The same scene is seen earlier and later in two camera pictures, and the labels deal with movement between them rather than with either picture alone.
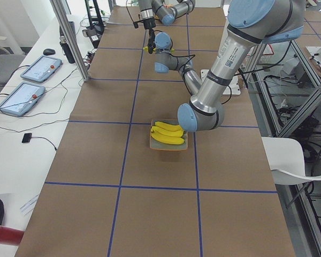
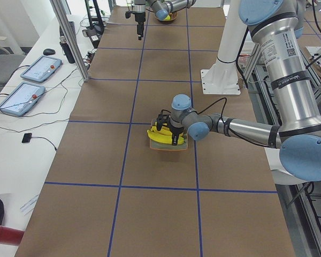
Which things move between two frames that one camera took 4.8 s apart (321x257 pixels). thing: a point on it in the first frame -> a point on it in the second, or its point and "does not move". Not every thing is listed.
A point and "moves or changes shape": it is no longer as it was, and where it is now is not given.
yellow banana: (166, 131) moves or changes shape
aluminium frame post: (73, 41) does not move
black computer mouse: (48, 51) does not move
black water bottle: (66, 51) does not move
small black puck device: (27, 137) does not move
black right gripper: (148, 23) -> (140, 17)
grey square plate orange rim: (155, 144) does not move
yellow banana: (146, 49) -> (163, 136)
